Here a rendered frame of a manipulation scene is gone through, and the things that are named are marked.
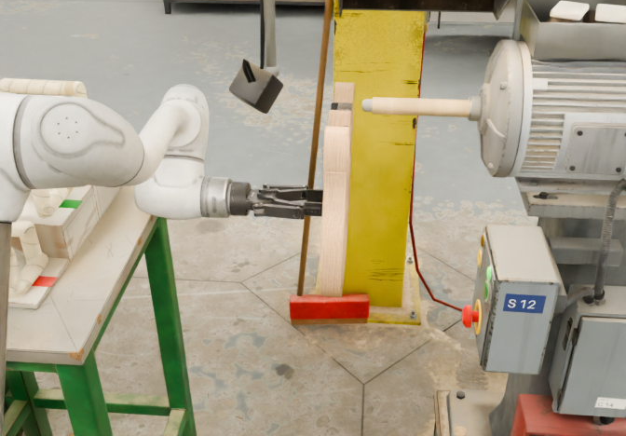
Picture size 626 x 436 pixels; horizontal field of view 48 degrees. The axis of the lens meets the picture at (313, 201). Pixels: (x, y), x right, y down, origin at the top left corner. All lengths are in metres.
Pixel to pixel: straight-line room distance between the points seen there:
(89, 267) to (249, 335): 1.25
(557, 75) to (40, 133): 0.83
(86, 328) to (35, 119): 0.51
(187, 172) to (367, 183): 1.04
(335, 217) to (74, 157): 0.58
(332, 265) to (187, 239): 1.88
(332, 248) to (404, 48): 1.01
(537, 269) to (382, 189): 1.34
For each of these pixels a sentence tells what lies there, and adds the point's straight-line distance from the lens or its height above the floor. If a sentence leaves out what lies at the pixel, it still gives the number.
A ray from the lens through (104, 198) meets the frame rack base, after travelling 1.67.
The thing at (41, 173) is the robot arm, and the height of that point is 1.34.
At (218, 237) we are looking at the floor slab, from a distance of 3.19.
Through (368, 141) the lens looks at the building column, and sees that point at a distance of 2.35.
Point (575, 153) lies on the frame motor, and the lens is 1.27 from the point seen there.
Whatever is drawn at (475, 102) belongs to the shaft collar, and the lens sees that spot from 1.34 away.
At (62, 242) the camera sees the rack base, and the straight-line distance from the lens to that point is 1.51.
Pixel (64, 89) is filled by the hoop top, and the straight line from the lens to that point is 1.65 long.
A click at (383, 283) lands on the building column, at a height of 0.14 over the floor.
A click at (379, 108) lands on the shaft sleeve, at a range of 1.33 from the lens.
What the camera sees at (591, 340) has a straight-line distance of 1.45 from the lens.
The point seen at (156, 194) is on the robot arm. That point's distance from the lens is 1.52.
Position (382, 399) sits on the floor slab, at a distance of 2.44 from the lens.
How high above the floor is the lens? 1.79
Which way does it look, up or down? 32 degrees down
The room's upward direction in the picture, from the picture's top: straight up
